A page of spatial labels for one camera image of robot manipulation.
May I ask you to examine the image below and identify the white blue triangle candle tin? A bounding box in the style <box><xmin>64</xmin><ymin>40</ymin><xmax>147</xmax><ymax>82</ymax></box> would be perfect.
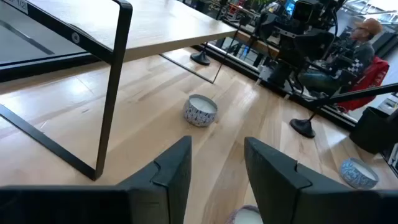
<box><xmin>183</xmin><ymin>93</ymin><xmax>219</xmax><ymax>128</ymax></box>

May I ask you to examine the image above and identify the person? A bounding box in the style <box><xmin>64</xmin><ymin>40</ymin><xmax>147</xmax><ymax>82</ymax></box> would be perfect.
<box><xmin>298</xmin><ymin>17</ymin><xmax>384</xmax><ymax>96</ymax></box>

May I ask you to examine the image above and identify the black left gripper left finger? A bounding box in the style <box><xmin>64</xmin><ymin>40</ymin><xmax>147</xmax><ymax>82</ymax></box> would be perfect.
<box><xmin>0</xmin><ymin>135</ymin><xmax>193</xmax><ymax>224</ymax></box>

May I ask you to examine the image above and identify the red chair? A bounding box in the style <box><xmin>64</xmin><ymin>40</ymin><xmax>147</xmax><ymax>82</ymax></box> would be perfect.
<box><xmin>337</xmin><ymin>55</ymin><xmax>391</xmax><ymax>113</ymax></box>

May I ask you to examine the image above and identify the black plant pot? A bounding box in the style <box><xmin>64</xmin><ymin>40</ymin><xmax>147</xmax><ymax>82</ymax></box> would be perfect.
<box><xmin>349</xmin><ymin>106</ymin><xmax>398</xmax><ymax>156</ymax></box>

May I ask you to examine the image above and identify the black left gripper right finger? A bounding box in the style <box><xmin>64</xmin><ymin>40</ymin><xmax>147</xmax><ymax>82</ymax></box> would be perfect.
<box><xmin>244</xmin><ymin>136</ymin><xmax>398</xmax><ymax>224</ymax></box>

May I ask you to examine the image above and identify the wood-top shelf black frame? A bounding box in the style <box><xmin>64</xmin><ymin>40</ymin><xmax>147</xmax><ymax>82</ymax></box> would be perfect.
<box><xmin>0</xmin><ymin>0</ymin><xmax>243</xmax><ymax>182</ymax></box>

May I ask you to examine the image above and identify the blue floral candle tin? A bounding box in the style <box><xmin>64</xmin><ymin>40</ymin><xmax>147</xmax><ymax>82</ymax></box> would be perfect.
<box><xmin>338</xmin><ymin>157</ymin><xmax>380</xmax><ymax>191</ymax></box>

